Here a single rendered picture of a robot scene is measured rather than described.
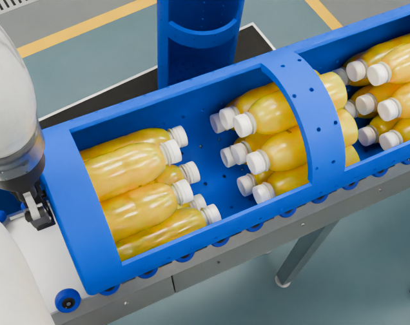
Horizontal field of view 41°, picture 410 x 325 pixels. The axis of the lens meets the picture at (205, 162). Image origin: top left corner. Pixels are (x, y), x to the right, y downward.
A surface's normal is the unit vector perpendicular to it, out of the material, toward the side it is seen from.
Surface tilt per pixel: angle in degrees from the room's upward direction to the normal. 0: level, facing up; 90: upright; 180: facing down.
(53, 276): 0
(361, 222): 0
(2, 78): 78
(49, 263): 0
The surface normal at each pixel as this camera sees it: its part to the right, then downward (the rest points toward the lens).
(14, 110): 0.83, 0.50
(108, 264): 0.42, 0.55
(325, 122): 0.27, 0.02
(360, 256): 0.07, -0.47
